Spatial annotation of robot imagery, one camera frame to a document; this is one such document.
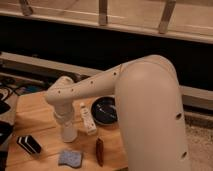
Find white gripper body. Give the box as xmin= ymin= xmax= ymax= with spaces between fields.
xmin=53 ymin=103 xmax=74 ymax=125

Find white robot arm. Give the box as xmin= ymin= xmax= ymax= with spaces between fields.
xmin=45 ymin=55 xmax=191 ymax=171

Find white tube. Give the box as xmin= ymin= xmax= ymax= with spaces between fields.
xmin=80 ymin=102 xmax=97 ymax=135

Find black round plate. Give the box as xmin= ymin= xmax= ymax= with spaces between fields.
xmin=91 ymin=97 xmax=118 ymax=125

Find wooden table board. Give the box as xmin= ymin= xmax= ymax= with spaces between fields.
xmin=6 ymin=92 xmax=127 ymax=171

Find blue sponge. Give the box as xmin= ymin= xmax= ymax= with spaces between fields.
xmin=58 ymin=150 xmax=83 ymax=168

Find red brown oblong object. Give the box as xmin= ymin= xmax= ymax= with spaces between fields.
xmin=96 ymin=138 xmax=104 ymax=167

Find black object left edge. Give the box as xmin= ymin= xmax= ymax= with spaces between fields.
xmin=0 ymin=101 xmax=14 ymax=146

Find black cables at left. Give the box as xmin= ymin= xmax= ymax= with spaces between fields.
xmin=0 ymin=75 xmax=28 ymax=101

